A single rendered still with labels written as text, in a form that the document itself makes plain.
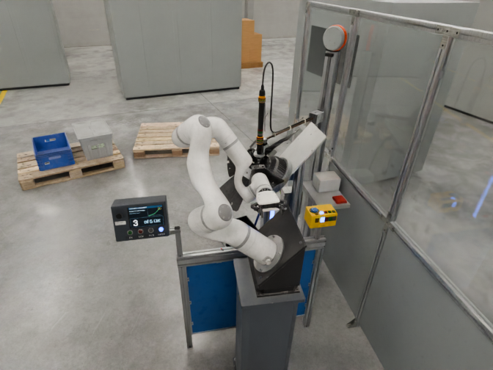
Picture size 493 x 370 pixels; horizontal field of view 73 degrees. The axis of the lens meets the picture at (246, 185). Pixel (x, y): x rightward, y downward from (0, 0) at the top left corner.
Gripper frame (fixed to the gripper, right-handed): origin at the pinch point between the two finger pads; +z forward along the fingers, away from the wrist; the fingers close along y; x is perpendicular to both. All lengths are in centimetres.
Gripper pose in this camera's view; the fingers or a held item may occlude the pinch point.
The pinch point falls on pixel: (272, 212)
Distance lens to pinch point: 147.0
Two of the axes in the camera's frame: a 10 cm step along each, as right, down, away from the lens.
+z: 1.5, 4.8, -8.6
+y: -9.9, 1.2, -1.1
